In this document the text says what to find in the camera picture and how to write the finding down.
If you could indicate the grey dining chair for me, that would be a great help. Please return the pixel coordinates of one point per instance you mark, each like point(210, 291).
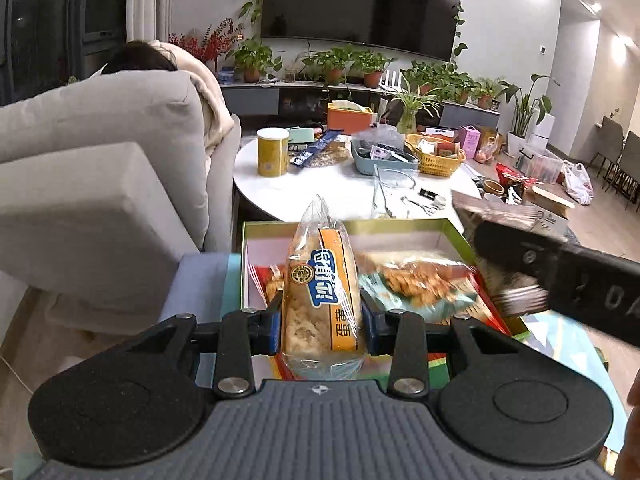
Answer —
point(607, 145)
point(629, 165)

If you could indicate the orange woven basket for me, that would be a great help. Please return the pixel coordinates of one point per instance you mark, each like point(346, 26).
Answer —
point(435, 160)

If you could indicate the white cabinet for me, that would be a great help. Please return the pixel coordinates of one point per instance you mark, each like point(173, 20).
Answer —
point(545, 130)

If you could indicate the beige blanket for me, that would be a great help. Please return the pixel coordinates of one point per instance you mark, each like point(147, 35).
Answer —
point(210, 105)

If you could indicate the brown snack packet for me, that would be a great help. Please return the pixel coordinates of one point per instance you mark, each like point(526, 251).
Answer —
point(470, 212)

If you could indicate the plant in glass vase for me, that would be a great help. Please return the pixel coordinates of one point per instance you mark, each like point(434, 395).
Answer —
point(410, 112)

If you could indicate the white plastic bag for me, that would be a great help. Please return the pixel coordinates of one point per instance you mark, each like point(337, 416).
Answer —
point(577, 182)

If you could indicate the orange box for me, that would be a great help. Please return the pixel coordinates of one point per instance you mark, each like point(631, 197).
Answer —
point(350, 119)

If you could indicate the metal scissors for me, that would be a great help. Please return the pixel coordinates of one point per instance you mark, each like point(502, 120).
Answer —
point(425, 206)

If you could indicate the grey sofa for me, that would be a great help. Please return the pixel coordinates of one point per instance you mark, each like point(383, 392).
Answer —
point(100, 200)

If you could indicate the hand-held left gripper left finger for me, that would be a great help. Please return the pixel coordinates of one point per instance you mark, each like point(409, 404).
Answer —
point(274, 322)

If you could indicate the green pouch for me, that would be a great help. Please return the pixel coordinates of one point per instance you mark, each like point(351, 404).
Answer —
point(302, 135)

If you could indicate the pink box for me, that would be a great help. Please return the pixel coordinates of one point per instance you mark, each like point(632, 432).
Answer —
point(470, 141)

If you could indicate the yellow canister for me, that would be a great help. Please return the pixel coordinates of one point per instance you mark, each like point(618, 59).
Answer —
point(272, 155)

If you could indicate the white round table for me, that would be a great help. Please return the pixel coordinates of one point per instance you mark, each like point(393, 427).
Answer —
point(325, 185)

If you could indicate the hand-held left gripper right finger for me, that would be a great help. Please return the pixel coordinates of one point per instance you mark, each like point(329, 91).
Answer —
point(369, 325)

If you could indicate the green cardboard box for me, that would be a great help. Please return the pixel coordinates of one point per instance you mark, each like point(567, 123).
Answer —
point(395, 234)

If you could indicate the glass bowl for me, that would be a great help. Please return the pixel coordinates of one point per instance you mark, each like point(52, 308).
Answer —
point(395, 180)

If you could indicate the green snack packet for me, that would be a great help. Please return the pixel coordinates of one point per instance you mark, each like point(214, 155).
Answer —
point(415, 285)

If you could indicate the potted green plant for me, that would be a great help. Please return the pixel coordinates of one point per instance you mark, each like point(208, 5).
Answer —
point(485, 95)
point(372, 67)
point(332, 67)
point(252, 60)
point(462, 87)
point(425, 77)

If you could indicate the tall leafy potted plant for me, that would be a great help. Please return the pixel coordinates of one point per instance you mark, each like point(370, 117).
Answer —
point(525, 110)

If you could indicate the white curtain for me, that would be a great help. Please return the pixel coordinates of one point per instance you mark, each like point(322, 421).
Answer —
point(150, 0)

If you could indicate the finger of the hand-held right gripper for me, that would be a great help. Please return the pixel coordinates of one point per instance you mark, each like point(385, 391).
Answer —
point(520, 252)

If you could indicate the clear plastic storage box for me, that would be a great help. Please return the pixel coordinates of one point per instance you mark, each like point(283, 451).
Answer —
point(542, 164)

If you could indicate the red flower bouquet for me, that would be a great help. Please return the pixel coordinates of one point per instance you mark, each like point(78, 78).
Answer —
point(205, 45)

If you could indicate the hanging green vine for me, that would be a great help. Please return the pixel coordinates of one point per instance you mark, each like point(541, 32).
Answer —
point(460, 20)
point(250, 0)

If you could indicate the black binder clip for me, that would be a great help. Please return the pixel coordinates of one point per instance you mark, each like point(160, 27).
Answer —
point(427, 193)

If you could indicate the dark blue snack packet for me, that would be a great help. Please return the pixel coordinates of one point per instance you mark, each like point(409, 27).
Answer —
point(310, 152)

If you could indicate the dark window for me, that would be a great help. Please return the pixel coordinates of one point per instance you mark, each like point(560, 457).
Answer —
point(40, 25)

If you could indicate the brown cardboard box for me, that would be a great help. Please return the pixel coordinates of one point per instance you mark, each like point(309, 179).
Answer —
point(545, 217)

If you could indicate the blue plastic basket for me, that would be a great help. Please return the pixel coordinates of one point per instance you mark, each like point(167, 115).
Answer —
point(370, 162)

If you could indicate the bread packet with orange label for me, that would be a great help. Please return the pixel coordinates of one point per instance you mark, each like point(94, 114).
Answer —
point(320, 285)

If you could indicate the red snack bag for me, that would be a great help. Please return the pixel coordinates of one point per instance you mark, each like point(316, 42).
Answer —
point(265, 280)

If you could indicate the person's right forearm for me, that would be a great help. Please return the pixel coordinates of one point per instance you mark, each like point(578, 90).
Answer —
point(631, 420)

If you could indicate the black television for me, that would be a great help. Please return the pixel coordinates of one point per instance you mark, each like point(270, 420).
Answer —
point(360, 5)

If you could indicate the blue patterned table mat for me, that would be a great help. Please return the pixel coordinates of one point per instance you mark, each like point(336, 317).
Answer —
point(565, 345)

